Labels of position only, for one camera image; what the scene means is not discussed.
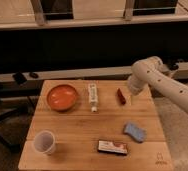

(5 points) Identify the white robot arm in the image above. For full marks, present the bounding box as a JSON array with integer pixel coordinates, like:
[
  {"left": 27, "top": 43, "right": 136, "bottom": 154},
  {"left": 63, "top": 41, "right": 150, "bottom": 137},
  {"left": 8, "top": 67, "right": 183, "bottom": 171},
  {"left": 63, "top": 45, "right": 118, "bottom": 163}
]
[{"left": 127, "top": 56, "right": 188, "bottom": 114}]

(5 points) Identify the orange ceramic bowl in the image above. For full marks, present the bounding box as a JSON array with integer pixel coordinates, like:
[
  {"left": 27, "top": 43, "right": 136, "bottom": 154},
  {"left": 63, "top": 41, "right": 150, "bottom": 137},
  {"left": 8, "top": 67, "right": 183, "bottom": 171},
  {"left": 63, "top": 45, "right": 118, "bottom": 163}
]
[{"left": 47, "top": 84, "right": 79, "bottom": 111}]

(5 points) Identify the white toothpaste tube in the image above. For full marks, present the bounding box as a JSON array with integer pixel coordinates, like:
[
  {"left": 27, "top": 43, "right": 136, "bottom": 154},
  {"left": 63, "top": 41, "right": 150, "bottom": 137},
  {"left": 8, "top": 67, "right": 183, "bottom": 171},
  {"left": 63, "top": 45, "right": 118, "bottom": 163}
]
[{"left": 88, "top": 83, "right": 98, "bottom": 112}]

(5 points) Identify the wooden table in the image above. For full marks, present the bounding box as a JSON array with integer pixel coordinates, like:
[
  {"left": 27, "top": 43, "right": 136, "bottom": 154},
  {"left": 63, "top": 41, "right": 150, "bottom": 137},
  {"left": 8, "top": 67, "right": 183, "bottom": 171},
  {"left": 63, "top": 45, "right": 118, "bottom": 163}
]
[{"left": 18, "top": 80, "right": 173, "bottom": 171}]

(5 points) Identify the small black object on ledge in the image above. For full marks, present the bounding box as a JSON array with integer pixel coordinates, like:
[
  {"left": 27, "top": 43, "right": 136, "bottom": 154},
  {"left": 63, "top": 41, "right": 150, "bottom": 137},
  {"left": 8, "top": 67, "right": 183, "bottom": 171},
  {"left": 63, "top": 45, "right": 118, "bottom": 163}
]
[{"left": 29, "top": 72, "right": 39, "bottom": 79}]

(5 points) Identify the blue sponge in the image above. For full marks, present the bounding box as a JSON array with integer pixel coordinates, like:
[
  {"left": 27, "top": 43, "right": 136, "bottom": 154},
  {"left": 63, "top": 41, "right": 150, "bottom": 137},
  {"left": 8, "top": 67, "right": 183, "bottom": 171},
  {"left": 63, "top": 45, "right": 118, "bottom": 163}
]
[{"left": 124, "top": 122, "right": 146, "bottom": 143}]

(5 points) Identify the black phone on ledge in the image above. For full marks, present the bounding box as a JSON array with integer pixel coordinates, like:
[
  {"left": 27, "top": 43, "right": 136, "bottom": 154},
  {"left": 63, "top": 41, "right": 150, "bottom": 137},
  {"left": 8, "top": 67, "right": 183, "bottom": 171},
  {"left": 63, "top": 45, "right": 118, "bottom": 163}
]
[{"left": 13, "top": 72, "right": 27, "bottom": 85}]

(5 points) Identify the translucent plastic cup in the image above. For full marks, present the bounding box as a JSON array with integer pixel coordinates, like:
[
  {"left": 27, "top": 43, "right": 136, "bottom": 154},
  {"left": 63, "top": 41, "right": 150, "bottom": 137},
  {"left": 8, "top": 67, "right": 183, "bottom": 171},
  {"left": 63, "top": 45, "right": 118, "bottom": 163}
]
[{"left": 32, "top": 130, "right": 56, "bottom": 155}]

